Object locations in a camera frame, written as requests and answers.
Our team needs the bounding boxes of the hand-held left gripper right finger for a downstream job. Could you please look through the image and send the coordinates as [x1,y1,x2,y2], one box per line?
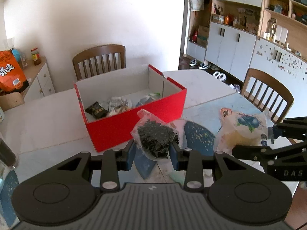
[168,141,243,192]

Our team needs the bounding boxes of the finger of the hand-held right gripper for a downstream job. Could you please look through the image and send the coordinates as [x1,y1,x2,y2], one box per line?
[231,140,307,166]
[272,116,307,140]

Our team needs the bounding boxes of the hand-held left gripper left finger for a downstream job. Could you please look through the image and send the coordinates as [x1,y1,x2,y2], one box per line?
[54,139,135,192]

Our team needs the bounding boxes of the blueberry print bread packet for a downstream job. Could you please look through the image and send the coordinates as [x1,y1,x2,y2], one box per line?
[213,107,269,152]

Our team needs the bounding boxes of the red cardboard box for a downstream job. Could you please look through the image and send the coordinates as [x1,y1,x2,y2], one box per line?
[74,64,187,152]

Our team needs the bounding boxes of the clear bag of dark tea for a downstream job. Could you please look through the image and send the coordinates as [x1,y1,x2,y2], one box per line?
[130,109,180,161]

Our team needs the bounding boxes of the clear snack packets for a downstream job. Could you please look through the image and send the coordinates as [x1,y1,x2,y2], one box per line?
[103,96,133,117]

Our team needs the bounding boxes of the marble printed desktop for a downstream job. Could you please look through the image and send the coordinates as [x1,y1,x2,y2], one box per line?
[0,70,301,230]

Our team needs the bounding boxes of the mint green tube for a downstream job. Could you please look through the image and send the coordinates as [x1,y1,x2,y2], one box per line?
[169,171,186,185]

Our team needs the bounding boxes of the black snack packet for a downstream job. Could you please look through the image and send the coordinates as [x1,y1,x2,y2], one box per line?
[85,101,108,120]

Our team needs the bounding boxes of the brown wooden chair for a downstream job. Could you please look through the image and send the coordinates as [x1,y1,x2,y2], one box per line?
[72,44,126,81]
[240,68,295,123]

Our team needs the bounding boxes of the white bottle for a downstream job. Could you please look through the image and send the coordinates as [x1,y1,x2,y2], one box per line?
[276,25,288,44]

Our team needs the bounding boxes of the white drawer cabinet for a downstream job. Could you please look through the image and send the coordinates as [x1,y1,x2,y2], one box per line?
[23,56,56,102]

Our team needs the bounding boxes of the cardboard box with teal print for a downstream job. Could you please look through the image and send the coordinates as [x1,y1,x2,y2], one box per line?
[197,25,210,48]

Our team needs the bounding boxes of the glass jar with dark contents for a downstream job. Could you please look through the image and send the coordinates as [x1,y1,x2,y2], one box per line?
[0,134,20,170]

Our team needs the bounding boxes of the light wooden chair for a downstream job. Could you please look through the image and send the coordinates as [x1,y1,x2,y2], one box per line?
[0,91,25,112]

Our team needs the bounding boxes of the sauce jar with red cap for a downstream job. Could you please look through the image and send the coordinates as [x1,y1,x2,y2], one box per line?
[31,47,42,66]

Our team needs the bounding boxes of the orange snack bag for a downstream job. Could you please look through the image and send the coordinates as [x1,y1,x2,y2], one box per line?
[0,49,30,95]

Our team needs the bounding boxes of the white tote bag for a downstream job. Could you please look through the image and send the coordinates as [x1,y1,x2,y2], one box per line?
[189,0,205,12]

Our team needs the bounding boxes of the white wooden wall cabinet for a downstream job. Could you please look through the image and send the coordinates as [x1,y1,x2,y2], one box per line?
[186,0,307,96]

